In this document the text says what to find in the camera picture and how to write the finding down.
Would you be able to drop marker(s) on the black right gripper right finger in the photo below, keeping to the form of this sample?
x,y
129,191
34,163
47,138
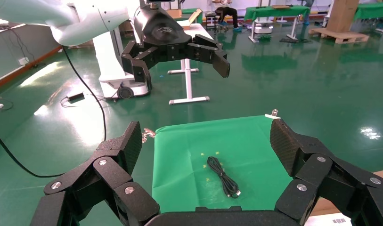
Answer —
x,y
316,177

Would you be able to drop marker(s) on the wooden pallet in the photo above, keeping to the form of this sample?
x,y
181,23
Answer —
x,y
341,36

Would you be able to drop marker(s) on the small dark stool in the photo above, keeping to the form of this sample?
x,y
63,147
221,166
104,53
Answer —
x,y
211,18

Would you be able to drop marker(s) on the white wall socket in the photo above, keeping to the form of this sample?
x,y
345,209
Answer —
x,y
23,61

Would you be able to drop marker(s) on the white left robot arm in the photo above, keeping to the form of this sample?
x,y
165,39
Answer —
x,y
69,18

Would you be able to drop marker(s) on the low white robot base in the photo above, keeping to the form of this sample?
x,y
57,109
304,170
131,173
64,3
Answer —
x,y
263,28

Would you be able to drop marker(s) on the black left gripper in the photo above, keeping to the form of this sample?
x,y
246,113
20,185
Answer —
x,y
160,31

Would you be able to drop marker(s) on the tall brown cardboard box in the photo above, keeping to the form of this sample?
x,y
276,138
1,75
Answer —
x,y
342,15

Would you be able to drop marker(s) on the metal binder clip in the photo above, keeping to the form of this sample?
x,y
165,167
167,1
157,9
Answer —
x,y
274,113
147,134

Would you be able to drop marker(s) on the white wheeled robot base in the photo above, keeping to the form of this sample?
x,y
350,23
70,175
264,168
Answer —
x,y
113,68

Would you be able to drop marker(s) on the black power adapter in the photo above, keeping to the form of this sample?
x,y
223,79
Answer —
x,y
75,96

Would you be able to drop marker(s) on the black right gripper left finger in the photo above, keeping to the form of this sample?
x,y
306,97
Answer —
x,y
116,174

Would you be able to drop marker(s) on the white printed paper sheet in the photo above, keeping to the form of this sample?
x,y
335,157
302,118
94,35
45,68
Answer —
x,y
322,221

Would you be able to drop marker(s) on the seated person white shirt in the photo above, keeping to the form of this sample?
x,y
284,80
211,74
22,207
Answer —
x,y
228,12

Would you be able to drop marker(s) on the brown carton with open flaps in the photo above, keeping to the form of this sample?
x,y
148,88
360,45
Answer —
x,y
192,18

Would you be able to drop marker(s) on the white table with legs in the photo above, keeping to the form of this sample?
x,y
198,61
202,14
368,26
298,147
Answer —
x,y
188,84

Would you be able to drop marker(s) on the green covered table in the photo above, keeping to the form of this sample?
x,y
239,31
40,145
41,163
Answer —
x,y
372,9
272,12

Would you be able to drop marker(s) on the green table cloth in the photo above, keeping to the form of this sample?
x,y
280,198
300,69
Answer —
x,y
185,162

